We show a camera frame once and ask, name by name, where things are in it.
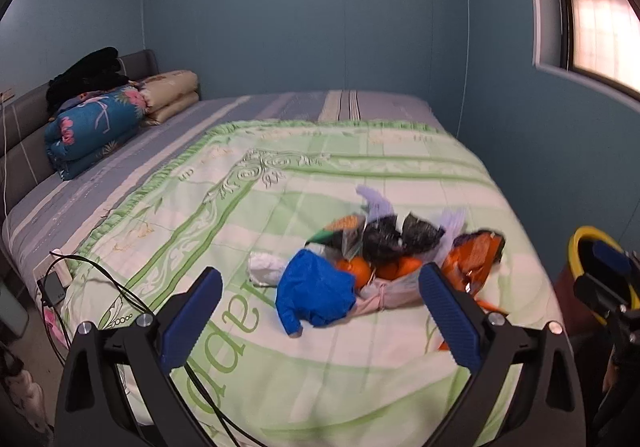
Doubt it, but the purple foam fruit net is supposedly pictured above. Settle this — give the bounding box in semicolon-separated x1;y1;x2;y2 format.
356;185;396;222

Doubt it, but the green patterned bed quilt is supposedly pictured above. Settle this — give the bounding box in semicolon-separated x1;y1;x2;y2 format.
61;121;561;446

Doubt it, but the black clothing pile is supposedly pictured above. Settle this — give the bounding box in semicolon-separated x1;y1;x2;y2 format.
46;47;129;116

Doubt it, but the beige folded blanket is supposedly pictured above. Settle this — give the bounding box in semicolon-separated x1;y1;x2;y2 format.
138;70;200;126

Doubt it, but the black cable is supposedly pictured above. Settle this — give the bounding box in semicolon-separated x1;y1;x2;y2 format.
48;250;271;447

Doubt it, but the yellow rimmed trash bin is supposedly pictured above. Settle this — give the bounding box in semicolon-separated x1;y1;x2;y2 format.
554;226;639;337

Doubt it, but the white crumpled tissue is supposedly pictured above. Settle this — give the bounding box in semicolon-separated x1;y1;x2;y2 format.
247;252;288;288

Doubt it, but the orange snack packet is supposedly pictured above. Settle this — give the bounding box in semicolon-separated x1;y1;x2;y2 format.
440;229;506;297

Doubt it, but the blue floral folded blanket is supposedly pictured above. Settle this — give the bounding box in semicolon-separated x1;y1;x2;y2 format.
44;85;146;180

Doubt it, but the black plastic bag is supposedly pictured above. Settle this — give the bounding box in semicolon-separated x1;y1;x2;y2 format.
401;213;446;255
361;214;404;263

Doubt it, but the window with grey frame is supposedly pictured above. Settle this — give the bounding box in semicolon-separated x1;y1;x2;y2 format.
533;0;639;101

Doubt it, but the black charger adapter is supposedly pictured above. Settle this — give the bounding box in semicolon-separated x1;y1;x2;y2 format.
38;271;66;306

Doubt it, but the grey padded headboard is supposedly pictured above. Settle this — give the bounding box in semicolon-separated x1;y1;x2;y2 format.
1;49;158;218

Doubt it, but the blue plastic bag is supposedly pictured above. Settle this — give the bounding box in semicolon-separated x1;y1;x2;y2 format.
276;249;356;335

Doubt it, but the orange mandarin fruit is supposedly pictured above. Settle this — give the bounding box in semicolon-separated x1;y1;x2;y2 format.
335;256;372;291

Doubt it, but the white tied plastic bag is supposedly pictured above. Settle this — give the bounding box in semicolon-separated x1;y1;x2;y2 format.
348;271;423;317

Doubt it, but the corn snack wrapper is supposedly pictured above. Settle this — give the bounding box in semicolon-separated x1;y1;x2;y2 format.
305;214;367;261

